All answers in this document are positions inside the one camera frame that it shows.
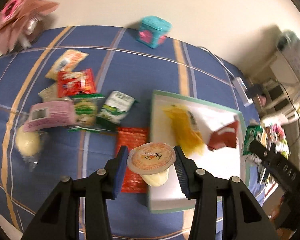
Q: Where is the orange-red snack packet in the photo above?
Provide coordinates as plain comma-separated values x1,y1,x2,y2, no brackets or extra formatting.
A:
114,127,150,193

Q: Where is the pudding cup with orange lid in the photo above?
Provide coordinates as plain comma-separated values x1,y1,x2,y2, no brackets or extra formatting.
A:
127,142,177,187

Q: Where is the white power cable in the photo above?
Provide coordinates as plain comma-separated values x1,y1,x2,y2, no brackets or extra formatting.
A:
197,45,237,80

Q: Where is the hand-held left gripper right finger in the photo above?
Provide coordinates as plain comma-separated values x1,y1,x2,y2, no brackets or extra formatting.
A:
174,145,280,240

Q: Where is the white power strip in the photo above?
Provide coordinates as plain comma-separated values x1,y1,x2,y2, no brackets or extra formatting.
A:
231,77,254,107

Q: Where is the pale orange snack packet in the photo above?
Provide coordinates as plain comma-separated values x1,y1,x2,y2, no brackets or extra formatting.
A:
45,49,89,80

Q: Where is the dark red snack packet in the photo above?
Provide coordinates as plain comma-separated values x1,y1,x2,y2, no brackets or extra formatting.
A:
207,120,240,152

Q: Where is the teal box with pink hearts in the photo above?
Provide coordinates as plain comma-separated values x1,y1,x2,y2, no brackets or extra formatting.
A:
134,16,172,48

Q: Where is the blue plaid bed sheet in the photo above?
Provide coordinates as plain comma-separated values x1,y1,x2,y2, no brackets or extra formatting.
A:
0,25,268,240

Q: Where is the small white snack packet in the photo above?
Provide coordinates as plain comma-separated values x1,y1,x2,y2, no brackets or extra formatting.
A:
38,82,59,103

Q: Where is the green white snack packet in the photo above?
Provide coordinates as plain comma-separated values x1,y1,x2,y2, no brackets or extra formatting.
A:
96,90,138,125

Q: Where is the green white cookie packet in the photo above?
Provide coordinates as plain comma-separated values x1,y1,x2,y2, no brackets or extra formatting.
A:
66,94,115,133

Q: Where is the black power adapter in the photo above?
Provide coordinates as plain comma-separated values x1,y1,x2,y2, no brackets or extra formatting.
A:
246,84,265,99

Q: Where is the pink snack packet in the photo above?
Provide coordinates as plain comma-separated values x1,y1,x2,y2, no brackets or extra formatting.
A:
23,101,77,132

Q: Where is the yellow snack packet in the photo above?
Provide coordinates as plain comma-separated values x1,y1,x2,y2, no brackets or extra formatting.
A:
161,104,205,157

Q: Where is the pile of colourful items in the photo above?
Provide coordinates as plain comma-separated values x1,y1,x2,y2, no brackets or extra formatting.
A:
262,120,290,157

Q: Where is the white box with green rim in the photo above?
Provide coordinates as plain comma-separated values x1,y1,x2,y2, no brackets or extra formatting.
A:
147,89,250,214

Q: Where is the bun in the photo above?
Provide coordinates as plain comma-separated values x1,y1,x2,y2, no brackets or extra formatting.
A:
15,125,44,172

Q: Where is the pink paper flower bouquet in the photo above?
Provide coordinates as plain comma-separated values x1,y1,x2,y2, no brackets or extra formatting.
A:
0,0,59,54

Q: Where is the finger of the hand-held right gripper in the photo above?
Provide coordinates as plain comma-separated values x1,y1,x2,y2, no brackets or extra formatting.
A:
249,141,277,167

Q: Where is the red white snack packet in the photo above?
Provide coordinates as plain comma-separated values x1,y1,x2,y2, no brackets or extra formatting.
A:
57,69,97,98

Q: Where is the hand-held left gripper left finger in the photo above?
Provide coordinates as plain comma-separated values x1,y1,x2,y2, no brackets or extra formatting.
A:
21,145,129,240

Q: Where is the white shelf unit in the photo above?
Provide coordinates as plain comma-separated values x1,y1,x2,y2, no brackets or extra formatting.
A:
261,25,300,125

